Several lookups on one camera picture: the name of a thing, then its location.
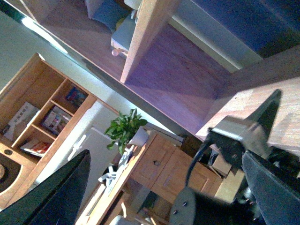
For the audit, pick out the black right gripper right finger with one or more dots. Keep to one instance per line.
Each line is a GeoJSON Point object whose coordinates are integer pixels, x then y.
{"type": "Point", "coordinates": [277, 193]}

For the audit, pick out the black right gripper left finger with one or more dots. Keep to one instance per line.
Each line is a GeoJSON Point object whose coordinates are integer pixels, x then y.
{"type": "Point", "coordinates": [55, 201]}

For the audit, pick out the red white book lying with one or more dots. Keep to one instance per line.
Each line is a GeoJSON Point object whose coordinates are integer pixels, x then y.
{"type": "Point", "coordinates": [36, 147]}

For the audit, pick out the wooden cabinet with doors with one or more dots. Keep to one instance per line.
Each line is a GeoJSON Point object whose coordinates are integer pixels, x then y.
{"type": "Point", "coordinates": [158, 165]}

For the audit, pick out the green potted plant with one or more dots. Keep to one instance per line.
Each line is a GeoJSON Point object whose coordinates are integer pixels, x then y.
{"type": "Point", "coordinates": [123, 128]}

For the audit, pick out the blue book in hutch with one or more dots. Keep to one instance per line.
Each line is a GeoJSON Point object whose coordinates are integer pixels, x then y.
{"type": "Point", "coordinates": [76, 97]}

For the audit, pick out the grey cushioned seat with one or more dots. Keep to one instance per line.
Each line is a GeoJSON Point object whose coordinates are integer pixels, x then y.
{"type": "Point", "coordinates": [120, 17]}

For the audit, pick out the white book on hutch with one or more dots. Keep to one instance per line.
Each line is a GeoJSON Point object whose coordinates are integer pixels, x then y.
{"type": "Point", "coordinates": [20, 121]}

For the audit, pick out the colourful magazine in hutch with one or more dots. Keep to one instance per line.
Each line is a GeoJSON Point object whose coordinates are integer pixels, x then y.
{"type": "Point", "coordinates": [55, 120]}

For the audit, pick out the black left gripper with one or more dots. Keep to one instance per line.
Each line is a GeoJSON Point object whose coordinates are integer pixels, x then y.
{"type": "Point", "coordinates": [233, 136]}

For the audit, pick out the wooden bookshelf unit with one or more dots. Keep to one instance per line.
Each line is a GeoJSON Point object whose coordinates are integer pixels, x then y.
{"type": "Point", "coordinates": [174, 80]}

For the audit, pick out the wooden desk hutch shelf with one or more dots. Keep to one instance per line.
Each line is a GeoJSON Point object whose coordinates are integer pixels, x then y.
{"type": "Point", "coordinates": [44, 86]}

